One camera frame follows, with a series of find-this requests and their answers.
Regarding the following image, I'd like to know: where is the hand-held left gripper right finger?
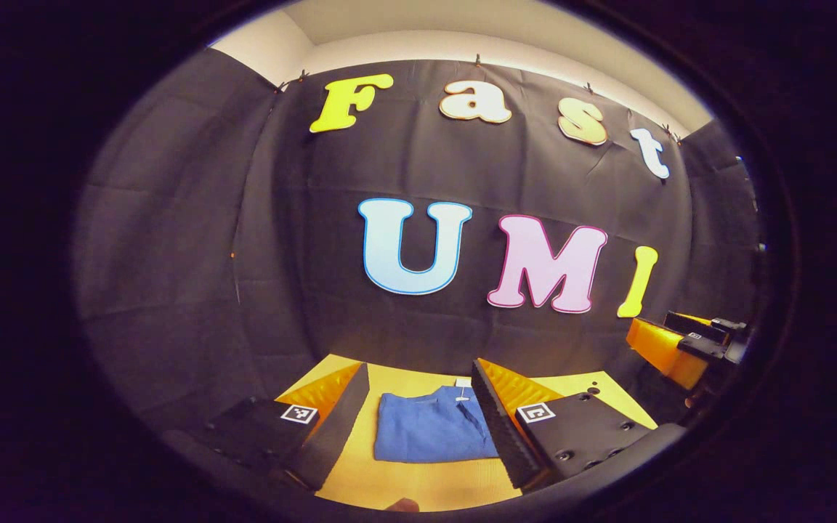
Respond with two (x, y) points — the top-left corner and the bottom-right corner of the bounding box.
(471, 357), (687, 492)

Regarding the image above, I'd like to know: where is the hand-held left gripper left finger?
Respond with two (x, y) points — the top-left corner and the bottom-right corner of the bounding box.
(201, 362), (371, 492)

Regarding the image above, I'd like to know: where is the blue corduroy jacket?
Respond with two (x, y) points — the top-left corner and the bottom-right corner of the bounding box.
(373, 378), (499, 464)

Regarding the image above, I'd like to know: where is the black backdrop cloth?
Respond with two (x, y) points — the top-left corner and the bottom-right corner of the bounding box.
(73, 47), (762, 437)

